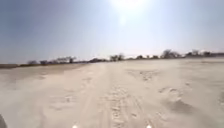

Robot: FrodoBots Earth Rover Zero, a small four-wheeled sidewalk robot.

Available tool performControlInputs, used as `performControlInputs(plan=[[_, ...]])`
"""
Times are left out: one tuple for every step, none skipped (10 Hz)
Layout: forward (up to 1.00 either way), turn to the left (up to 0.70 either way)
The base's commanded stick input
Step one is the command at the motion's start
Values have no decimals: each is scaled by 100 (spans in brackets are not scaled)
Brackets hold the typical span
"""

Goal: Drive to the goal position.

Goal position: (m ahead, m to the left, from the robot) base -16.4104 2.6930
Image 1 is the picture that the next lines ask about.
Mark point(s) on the row of trees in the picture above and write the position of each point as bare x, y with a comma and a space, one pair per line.
116, 57

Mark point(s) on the pale sandy ground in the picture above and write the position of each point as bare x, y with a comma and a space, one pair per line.
110, 90

